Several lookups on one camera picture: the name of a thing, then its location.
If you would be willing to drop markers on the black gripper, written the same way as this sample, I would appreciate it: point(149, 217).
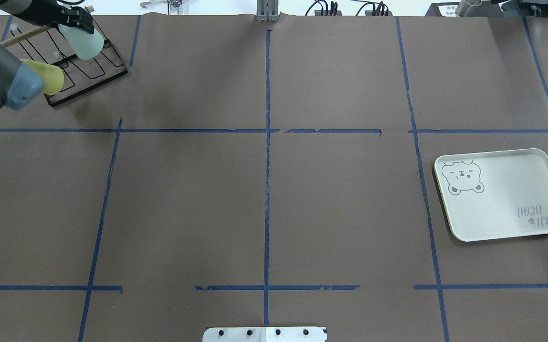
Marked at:
point(45, 11)

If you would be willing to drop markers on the green cup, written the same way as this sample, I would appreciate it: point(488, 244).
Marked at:
point(85, 45)

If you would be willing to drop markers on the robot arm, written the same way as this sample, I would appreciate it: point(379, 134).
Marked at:
point(20, 82)

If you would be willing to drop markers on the yellow cup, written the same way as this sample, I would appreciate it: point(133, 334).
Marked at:
point(52, 76)

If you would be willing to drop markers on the small metal cup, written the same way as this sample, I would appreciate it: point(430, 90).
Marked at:
point(467, 8)

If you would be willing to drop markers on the cream bear tray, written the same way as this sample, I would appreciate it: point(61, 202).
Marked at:
point(494, 195)

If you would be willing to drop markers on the black wire cup rack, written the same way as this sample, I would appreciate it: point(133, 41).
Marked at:
point(49, 46)

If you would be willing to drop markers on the aluminium frame post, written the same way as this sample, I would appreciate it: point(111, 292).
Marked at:
point(268, 11)

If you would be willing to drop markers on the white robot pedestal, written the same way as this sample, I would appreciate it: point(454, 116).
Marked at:
point(266, 334)

